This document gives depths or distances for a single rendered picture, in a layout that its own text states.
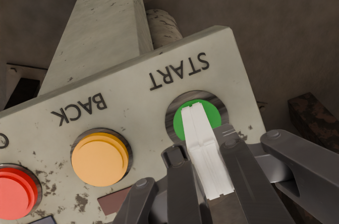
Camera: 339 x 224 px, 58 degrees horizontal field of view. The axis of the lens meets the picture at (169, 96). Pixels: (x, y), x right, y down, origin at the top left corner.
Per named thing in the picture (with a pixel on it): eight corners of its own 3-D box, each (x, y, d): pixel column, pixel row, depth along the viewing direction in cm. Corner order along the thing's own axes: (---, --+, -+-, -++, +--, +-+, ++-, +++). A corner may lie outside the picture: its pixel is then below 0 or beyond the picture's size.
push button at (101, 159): (138, 166, 24) (135, 177, 22) (91, 183, 24) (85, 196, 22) (117, 120, 23) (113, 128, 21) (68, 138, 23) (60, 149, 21)
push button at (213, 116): (228, 128, 24) (233, 137, 22) (179, 146, 24) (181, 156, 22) (210, 81, 23) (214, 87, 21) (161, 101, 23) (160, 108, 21)
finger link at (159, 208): (208, 210, 13) (146, 232, 14) (197, 159, 18) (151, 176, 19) (196, 182, 13) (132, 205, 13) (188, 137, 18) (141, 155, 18)
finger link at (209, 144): (201, 145, 15) (216, 140, 14) (190, 104, 21) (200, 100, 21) (222, 197, 15) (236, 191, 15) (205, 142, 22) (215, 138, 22)
